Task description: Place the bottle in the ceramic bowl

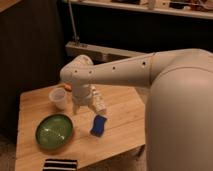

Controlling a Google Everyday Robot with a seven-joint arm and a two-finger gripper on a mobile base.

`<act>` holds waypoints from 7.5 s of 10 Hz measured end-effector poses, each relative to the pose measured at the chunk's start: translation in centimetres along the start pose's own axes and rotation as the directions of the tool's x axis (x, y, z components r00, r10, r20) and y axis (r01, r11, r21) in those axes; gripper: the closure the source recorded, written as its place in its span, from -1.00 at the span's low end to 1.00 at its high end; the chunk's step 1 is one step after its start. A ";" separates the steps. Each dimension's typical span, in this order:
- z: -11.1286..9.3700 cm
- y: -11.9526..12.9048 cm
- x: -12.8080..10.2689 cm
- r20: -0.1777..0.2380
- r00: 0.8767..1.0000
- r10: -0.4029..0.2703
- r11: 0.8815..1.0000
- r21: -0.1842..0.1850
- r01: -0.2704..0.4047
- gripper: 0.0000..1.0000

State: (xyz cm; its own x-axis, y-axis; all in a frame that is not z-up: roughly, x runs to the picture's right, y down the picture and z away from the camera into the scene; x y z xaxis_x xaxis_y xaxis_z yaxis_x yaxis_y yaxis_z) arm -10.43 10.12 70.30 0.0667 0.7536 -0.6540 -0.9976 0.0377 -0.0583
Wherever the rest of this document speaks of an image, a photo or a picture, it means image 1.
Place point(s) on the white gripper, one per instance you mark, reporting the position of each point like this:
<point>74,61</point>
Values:
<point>82,95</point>

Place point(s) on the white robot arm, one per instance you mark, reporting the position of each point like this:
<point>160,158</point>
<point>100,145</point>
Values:
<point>179,108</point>

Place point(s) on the blue bottle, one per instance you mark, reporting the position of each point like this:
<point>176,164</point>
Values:
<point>98,125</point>

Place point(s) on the green ceramic bowl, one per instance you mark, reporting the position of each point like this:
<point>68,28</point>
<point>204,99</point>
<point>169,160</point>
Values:
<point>54,131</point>

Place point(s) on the orange carrot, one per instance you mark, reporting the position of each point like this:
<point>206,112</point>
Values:
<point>67,87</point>

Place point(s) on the clear plastic cup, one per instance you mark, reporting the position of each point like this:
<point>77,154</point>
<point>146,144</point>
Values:
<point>58,97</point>

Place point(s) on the wooden table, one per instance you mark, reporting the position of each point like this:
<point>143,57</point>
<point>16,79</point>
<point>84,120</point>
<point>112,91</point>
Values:
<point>124,129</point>

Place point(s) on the wooden shelf beam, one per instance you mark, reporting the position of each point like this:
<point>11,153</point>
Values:
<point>85,53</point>

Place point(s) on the black white striped cloth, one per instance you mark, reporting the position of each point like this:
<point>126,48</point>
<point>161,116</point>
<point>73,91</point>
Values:
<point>60,165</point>

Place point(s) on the metal pole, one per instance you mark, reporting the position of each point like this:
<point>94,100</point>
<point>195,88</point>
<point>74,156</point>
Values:
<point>75,36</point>

